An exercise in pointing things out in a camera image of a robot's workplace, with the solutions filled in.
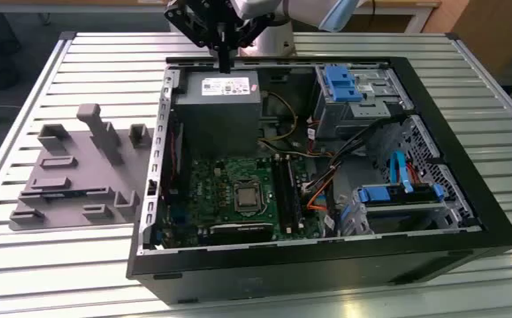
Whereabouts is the silver drive bay cage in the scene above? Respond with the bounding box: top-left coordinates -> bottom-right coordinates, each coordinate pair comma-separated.
315,64 -> 416,140

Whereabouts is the silver CPU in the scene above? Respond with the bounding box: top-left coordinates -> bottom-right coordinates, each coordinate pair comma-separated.
236,189 -> 260,207

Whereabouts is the yellow black wire bundle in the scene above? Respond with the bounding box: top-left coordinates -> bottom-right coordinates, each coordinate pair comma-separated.
257,92 -> 332,158

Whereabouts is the black open PC case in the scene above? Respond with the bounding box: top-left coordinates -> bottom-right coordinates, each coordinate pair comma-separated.
126,55 -> 512,305

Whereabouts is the wooden cabinet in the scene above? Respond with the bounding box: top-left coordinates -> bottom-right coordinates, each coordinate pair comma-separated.
423,0 -> 512,78

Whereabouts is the grey parts rack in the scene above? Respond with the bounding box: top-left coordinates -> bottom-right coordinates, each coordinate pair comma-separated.
7,103 -> 158,232

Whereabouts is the black graphics card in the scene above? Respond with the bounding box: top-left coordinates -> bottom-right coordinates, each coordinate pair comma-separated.
207,221 -> 275,246

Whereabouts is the black RAM slot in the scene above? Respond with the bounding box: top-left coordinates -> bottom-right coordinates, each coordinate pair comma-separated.
280,154 -> 300,233
272,154 -> 293,235

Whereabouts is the metal CPU socket cover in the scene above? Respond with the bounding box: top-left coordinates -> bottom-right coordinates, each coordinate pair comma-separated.
231,179 -> 265,213

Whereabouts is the black hanging cable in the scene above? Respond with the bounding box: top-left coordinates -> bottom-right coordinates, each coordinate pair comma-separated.
367,0 -> 379,29

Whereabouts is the blue flat wire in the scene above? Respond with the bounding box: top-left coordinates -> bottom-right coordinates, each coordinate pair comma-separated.
389,150 -> 416,195

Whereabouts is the grey power supply unit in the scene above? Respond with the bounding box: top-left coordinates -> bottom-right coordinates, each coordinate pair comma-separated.
169,68 -> 264,160

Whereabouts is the orange wire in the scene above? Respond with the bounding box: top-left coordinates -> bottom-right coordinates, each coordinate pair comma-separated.
305,191 -> 328,211

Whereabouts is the blue drive bay latch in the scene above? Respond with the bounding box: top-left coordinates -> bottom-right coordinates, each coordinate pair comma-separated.
324,66 -> 365,103

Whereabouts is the black cable bundle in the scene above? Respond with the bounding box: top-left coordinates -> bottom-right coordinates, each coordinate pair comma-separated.
301,114 -> 405,193

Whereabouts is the hard disk in blue carrier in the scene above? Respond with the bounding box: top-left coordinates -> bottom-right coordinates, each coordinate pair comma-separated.
356,184 -> 445,208

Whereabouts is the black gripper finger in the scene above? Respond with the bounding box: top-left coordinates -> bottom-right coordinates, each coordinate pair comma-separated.
163,1 -> 225,74
224,13 -> 279,74

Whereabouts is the thin red wire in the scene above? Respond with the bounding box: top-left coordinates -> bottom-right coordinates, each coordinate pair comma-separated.
405,161 -> 424,186

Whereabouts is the green motherboard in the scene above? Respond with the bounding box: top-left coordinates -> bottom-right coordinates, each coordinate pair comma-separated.
160,155 -> 323,248

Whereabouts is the RAM stick with label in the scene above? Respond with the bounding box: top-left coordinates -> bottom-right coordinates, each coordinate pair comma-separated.
23,187 -> 107,200

